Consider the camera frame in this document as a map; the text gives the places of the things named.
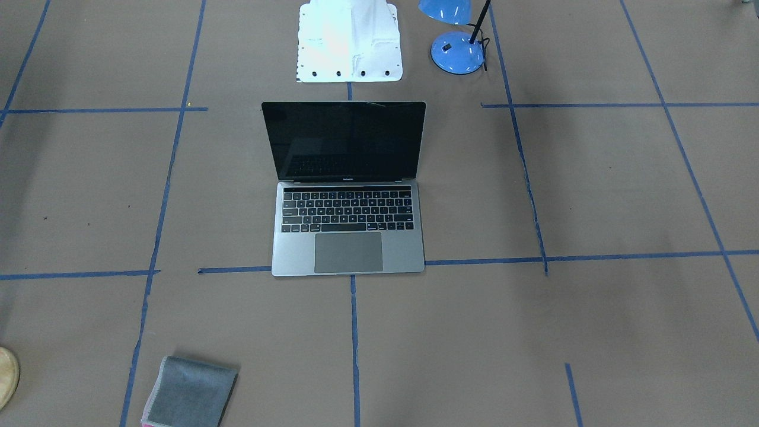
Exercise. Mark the silver grey laptop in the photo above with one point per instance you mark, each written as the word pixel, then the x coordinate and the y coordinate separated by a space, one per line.
pixel 347 199

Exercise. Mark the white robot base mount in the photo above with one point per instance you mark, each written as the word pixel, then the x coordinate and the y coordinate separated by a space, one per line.
pixel 348 41

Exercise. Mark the grey folded cloth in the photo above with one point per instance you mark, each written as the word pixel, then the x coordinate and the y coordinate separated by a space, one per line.
pixel 188 392

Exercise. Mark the blue desk lamp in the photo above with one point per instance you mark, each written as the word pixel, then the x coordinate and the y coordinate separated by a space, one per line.
pixel 457 52

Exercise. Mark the round wooden object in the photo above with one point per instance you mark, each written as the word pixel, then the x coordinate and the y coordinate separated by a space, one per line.
pixel 10 375

